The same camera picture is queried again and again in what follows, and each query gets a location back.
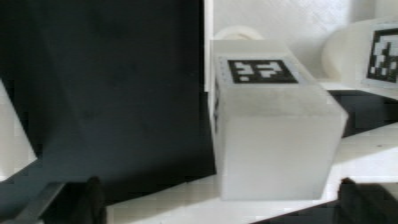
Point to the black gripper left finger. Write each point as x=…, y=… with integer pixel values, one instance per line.
x=67, y=204

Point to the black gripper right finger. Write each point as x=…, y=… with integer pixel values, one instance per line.
x=368, y=202

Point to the white chair nut peg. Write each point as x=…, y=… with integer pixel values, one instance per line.
x=277, y=120

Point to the white chair leg with tag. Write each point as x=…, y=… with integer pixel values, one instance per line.
x=359, y=55

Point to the white chair seat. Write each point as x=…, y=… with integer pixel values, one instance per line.
x=298, y=22

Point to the white obstacle fence wall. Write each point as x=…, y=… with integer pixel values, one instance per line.
x=158, y=181

